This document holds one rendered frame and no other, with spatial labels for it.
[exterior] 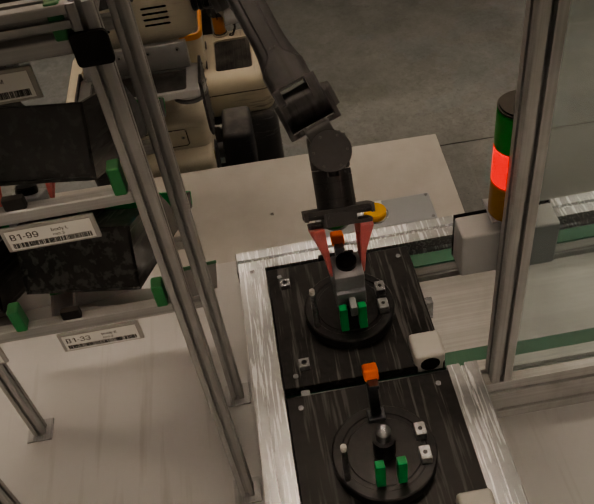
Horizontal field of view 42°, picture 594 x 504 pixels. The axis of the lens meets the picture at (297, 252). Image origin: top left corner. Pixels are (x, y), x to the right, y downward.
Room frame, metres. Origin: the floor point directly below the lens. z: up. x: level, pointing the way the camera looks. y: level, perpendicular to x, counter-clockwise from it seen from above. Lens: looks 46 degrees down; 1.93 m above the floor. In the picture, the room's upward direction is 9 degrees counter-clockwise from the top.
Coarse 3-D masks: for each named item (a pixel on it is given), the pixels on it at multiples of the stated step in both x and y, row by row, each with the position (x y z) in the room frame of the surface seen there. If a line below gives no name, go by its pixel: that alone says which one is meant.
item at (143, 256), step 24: (96, 216) 0.81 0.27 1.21; (120, 216) 0.81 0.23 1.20; (168, 216) 0.72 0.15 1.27; (96, 240) 0.61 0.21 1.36; (120, 240) 0.60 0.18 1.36; (144, 240) 0.63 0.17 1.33; (24, 264) 0.61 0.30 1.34; (48, 264) 0.61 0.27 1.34; (72, 264) 0.60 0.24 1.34; (96, 264) 0.60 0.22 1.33; (120, 264) 0.59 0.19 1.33; (144, 264) 0.61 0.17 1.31; (48, 288) 0.59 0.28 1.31; (72, 288) 0.59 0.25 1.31; (96, 288) 0.59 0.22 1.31; (120, 288) 0.58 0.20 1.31
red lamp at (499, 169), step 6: (492, 156) 0.66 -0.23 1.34; (498, 156) 0.64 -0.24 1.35; (504, 156) 0.64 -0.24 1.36; (492, 162) 0.65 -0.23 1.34; (498, 162) 0.64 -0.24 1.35; (504, 162) 0.63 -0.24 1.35; (492, 168) 0.65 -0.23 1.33; (498, 168) 0.64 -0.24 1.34; (504, 168) 0.63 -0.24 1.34; (492, 174) 0.65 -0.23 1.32; (498, 174) 0.64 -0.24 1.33; (504, 174) 0.63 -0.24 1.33; (492, 180) 0.65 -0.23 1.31; (498, 180) 0.64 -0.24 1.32; (504, 180) 0.63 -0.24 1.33; (498, 186) 0.64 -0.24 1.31; (504, 186) 0.63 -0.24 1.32
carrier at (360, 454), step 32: (384, 384) 0.62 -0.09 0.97; (416, 384) 0.62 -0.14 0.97; (448, 384) 0.61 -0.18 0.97; (288, 416) 0.60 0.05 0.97; (320, 416) 0.59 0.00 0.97; (352, 416) 0.57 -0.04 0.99; (384, 416) 0.55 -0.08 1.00; (416, 416) 0.55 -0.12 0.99; (448, 416) 0.56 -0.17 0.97; (320, 448) 0.54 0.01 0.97; (352, 448) 0.52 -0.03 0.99; (384, 448) 0.49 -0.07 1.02; (416, 448) 0.51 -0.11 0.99; (448, 448) 0.51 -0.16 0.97; (320, 480) 0.49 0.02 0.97; (352, 480) 0.47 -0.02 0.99; (384, 480) 0.46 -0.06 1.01; (416, 480) 0.46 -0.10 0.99; (448, 480) 0.46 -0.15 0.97; (480, 480) 0.46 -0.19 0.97
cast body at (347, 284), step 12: (348, 252) 0.77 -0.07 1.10; (336, 264) 0.76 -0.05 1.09; (348, 264) 0.75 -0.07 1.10; (360, 264) 0.76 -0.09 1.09; (336, 276) 0.74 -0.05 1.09; (348, 276) 0.74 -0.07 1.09; (360, 276) 0.74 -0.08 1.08; (336, 288) 0.74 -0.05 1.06; (348, 288) 0.74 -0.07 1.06; (360, 288) 0.74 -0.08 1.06; (336, 300) 0.74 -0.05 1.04; (348, 300) 0.73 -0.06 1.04; (360, 300) 0.73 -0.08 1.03
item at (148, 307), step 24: (0, 48) 0.54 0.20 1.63; (24, 48) 0.54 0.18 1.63; (48, 48) 0.54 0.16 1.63; (144, 144) 0.72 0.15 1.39; (96, 192) 0.55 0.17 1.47; (0, 216) 0.54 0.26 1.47; (24, 216) 0.54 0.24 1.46; (48, 216) 0.54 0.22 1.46; (96, 312) 0.55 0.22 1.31; (120, 312) 0.54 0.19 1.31; (144, 312) 0.54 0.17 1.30; (0, 336) 0.54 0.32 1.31; (24, 336) 0.54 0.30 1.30
